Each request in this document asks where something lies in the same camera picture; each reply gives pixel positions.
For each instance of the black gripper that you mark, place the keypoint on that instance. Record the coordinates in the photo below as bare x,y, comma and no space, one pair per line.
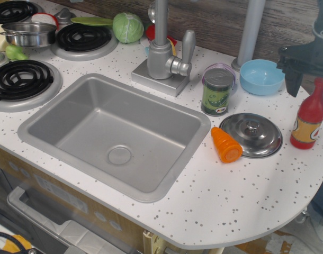
298,60

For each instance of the red toy ketchup bottle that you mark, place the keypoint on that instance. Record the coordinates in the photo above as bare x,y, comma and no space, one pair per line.
309,118

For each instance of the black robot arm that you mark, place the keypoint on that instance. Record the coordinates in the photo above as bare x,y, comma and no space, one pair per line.
317,28

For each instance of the grey toy sink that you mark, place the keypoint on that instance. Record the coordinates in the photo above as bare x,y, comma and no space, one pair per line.
131,140

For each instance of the light blue bowl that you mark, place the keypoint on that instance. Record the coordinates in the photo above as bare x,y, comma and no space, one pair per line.
261,77

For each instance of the silver pot lid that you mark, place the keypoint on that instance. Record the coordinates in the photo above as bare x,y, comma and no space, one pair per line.
258,136

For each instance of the green pea can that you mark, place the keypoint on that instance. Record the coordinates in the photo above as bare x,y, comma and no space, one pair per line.
215,103

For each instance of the grey support pole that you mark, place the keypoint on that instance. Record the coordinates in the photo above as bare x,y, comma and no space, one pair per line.
250,33

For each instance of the orange toy carrot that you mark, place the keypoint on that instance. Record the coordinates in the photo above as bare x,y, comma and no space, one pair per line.
228,149

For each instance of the silver toy faucet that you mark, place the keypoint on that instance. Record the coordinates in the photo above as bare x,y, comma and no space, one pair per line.
162,70

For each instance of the red toy item behind faucet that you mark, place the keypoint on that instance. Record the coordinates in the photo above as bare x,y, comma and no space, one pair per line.
150,34

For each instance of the green toy cabbage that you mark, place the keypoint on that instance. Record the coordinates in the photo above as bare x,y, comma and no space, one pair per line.
127,27

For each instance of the green toy plate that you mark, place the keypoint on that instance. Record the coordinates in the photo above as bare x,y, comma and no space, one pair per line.
92,21

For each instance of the rear right black burner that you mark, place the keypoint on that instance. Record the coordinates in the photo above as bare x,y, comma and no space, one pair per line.
78,42

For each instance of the black burner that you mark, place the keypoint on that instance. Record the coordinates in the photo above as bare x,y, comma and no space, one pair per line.
78,42
18,11
27,84

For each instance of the silver stove knob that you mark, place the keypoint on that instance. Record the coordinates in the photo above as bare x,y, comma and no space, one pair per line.
64,17

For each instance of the red white toy food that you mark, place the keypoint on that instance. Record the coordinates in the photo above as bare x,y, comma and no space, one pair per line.
45,18

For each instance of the silver metal pot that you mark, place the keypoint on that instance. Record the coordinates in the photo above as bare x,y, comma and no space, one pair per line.
29,34

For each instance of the front left black burner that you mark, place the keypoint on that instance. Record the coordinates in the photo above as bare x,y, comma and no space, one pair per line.
27,84

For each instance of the green toy pepper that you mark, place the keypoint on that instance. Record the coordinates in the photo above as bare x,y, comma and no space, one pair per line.
15,53

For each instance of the rear left black burner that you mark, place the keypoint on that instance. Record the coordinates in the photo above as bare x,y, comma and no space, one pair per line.
18,11

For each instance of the oven door handle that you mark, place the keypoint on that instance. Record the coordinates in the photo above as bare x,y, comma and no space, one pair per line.
76,237

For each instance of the yellow black cable object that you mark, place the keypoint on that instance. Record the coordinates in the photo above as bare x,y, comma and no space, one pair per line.
14,245

